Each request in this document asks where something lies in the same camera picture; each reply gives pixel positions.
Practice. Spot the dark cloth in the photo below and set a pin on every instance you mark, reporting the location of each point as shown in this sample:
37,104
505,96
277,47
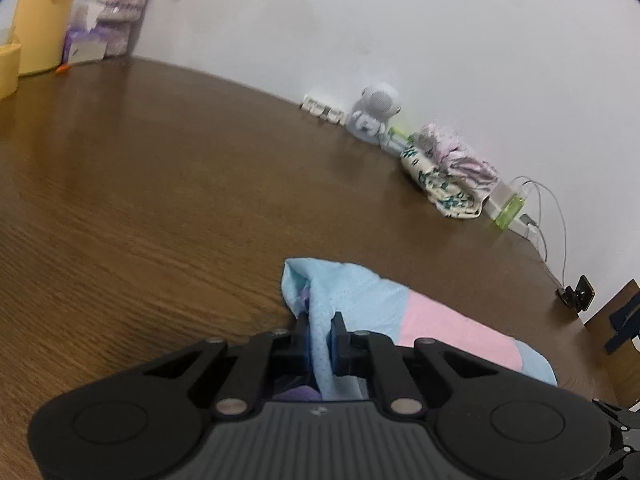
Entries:
622,327

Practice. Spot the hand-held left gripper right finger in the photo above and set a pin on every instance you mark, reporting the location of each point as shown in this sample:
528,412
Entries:
345,355

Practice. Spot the fuzzy purple vase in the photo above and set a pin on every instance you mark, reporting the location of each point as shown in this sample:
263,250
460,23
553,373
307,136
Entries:
125,10

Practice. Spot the wooden chair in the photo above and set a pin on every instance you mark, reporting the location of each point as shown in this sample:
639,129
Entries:
605,325

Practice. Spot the black phone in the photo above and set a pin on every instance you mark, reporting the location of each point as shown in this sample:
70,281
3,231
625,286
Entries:
586,290

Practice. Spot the folded green floral cloth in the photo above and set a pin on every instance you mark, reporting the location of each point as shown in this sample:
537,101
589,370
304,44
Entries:
440,190

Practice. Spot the pink and blue mesh shirt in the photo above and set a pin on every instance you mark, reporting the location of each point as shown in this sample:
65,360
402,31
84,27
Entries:
360,295

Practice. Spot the purple tissue box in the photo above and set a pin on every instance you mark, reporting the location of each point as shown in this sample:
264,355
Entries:
85,42

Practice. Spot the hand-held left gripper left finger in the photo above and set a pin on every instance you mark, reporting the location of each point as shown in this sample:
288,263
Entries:
300,347

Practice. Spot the yellow mug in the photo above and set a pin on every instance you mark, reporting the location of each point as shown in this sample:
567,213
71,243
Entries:
9,70

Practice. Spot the white small socket strip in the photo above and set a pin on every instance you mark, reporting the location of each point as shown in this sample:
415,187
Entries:
322,110

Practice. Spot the yellow thermos jug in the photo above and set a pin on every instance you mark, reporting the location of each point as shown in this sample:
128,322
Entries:
47,25

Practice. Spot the white robot figurine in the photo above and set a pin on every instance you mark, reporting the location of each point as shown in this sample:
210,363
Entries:
375,110

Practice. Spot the white charger adapter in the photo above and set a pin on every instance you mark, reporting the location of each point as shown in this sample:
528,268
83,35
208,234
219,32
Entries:
500,197

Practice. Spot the white power strip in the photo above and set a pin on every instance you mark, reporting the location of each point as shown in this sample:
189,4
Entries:
527,227

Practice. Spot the black phone stand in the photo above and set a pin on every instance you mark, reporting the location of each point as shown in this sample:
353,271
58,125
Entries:
567,296

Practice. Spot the small green box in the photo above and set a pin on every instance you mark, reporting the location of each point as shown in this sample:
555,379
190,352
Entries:
395,141

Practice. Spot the green spray bottle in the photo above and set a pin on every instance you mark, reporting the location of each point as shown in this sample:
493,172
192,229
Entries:
511,212

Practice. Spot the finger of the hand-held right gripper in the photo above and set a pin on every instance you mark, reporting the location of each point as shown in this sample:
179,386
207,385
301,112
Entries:
617,412

